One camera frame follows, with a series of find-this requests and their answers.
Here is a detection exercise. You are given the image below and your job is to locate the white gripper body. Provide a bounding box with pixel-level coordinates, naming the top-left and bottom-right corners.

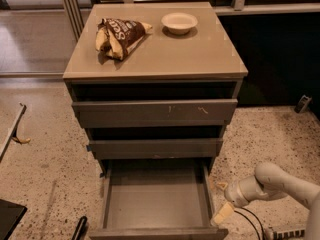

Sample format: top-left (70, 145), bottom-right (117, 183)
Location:
top-left (224, 176), bottom-right (263, 208)

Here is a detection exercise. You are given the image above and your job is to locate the grey bottom drawer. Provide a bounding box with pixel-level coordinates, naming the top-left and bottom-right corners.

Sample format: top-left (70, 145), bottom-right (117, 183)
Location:
top-left (89, 159), bottom-right (228, 240)

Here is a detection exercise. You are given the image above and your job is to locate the grey drawer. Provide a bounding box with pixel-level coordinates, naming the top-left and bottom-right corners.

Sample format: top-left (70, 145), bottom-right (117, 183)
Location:
top-left (89, 159), bottom-right (228, 240)
top-left (89, 138), bottom-right (223, 160)
top-left (72, 99), bottom-right (237, 128)

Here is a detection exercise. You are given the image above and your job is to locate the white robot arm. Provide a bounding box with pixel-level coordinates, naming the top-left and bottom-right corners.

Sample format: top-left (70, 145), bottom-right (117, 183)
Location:
top-left (212, 162), bottom-right (320, 240)

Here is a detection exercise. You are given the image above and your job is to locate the grey middle drawer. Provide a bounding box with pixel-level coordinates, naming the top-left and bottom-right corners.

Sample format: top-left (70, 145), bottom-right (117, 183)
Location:
top-left (89, 138), bottom-right (223, 160)

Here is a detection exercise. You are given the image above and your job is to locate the grey top drawer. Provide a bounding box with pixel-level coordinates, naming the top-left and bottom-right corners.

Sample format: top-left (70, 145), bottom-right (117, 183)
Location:
top-left (72, 99), bottom-right (237, 128)

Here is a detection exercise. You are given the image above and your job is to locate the grey drawer cabinet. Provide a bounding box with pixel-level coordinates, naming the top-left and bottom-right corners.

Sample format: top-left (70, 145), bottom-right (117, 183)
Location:
top-left (63, 1), bottom-right (249, 182)

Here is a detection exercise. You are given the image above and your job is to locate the grey power strip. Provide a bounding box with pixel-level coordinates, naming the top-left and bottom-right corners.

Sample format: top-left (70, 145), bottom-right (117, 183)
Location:
top-left (264, 225), bottom-right (305, 240)

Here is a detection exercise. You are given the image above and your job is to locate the small grey door stop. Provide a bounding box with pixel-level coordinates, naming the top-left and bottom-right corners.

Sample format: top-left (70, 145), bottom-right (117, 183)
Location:
top-left (294, 95), bottom-right (312, 113)

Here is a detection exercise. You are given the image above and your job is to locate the white paper bowl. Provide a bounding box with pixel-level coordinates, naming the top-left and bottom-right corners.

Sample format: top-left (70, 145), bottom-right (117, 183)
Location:
top-left (161, 13), bottom-right (198, 35)

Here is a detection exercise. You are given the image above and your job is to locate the brown chip bag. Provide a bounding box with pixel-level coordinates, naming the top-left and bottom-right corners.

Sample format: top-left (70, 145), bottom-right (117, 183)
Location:
top-left (95, 18), bottom-right (153, 61)

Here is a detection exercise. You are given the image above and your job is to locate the metal bar on floor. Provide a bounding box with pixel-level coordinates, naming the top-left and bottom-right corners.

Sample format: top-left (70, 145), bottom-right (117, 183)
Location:
top-left (0, 104), bottom-right (29, 162)

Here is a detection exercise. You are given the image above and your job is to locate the black flat object corner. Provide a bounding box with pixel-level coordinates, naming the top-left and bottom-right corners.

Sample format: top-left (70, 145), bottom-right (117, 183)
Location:
top-left (0, 199), bottom-right (27, 240)

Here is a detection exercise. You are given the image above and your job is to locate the black cable loop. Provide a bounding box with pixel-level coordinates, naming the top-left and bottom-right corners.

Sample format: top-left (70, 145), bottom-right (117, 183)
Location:
top-left (234, 206), bottom-right (266, 240)

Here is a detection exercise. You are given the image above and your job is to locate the black handle on floor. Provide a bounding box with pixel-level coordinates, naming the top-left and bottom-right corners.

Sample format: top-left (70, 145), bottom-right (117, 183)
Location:
top-left (71, 216), bottom-right (87, 240)

